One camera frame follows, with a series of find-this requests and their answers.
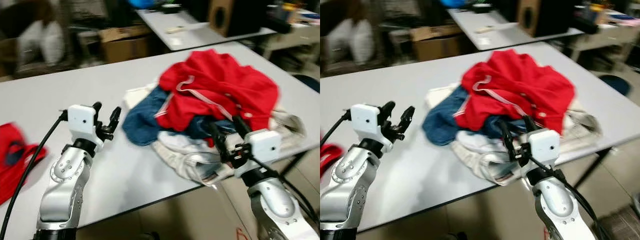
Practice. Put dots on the black bag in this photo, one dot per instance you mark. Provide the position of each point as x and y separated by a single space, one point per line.
587 20
285 20

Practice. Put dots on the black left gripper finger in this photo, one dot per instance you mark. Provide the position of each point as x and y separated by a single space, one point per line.
115 119
407 119
98 111
386 111

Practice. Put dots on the dark woven rug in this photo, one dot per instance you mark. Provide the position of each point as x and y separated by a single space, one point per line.
622 225

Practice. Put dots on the red striped garment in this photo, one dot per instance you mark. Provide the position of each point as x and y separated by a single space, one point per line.
520 85
220 85

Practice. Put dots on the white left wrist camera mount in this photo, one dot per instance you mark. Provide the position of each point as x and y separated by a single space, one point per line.
364 121
81 120

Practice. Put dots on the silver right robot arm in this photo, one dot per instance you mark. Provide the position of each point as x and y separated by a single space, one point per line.
555 205
272 205

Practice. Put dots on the blue bag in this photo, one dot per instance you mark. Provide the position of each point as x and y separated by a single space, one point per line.
452 3
141 3

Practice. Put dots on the blue denim jeans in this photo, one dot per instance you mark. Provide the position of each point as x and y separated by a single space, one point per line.
440 120
142 120

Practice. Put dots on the beige desk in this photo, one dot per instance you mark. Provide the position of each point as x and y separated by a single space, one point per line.
300 37
615 37

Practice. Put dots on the cream white garment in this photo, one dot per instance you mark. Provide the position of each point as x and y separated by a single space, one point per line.
190 160
485 160

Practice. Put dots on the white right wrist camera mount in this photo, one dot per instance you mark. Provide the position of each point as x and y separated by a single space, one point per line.
265 145
545 145

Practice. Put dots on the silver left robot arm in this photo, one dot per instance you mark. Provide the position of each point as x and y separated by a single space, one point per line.
65 172
350 175

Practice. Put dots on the dark brown armchair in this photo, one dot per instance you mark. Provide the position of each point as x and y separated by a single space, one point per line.
345 9
30 11

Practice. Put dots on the black table leg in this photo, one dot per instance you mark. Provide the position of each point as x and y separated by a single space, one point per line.
596 167
295 161

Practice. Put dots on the dark blue round stool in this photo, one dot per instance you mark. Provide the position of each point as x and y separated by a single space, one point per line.
615 85
309 82

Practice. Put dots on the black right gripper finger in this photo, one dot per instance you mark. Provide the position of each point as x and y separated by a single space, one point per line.
241 127
218 136
505 135
527 125

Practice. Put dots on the grey white pillow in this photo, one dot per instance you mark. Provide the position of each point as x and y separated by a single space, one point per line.
364 42
31 45
54 44
341 44

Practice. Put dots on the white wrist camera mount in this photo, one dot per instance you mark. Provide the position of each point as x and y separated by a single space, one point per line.
364 121
545 145
81 120
265 145

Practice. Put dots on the brown wooden speaker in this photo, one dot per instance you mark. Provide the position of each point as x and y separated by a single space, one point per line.
528 17
220 17

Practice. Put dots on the wide cardboard box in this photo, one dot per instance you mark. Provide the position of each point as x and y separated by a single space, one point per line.
435 46
125 47

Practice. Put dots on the white desk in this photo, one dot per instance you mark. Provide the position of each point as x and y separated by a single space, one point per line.
200 35
510 35

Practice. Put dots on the small white remote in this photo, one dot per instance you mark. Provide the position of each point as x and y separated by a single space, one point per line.
175 30
486 29

